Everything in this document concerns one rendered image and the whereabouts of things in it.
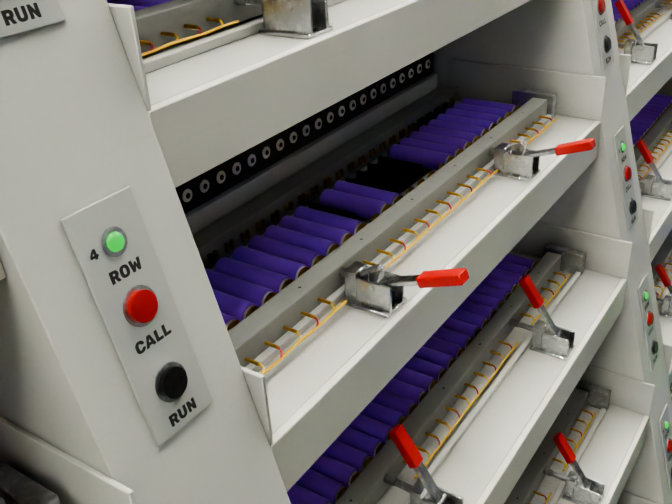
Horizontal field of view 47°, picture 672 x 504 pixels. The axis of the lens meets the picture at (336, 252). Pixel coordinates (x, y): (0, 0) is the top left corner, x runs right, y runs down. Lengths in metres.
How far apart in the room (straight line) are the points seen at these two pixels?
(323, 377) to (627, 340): 0.61
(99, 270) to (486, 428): 0.48
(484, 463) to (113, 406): 0.42
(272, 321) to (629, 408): 0.68
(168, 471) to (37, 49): 0.21
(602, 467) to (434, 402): 0.33
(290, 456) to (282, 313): 0.10
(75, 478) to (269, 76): 0.24
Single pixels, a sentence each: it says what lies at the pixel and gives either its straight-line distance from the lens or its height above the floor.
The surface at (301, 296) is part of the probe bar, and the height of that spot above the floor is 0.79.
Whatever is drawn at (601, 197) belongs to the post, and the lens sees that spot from 0.97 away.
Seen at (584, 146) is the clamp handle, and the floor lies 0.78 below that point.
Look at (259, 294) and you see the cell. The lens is 0.56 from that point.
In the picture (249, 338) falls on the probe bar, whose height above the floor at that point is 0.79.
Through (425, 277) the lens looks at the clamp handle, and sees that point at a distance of 0.53.
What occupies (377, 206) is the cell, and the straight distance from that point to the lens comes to 0.67.
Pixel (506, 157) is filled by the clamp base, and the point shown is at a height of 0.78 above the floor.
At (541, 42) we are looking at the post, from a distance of 0.94.
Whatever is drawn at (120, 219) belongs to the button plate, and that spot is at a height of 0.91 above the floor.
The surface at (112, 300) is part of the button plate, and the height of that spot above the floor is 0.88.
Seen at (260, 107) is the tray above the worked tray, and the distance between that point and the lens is 0.46.
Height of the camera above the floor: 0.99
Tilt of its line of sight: 20 degrees down
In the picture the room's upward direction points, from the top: 17 degrees counter-clockwise
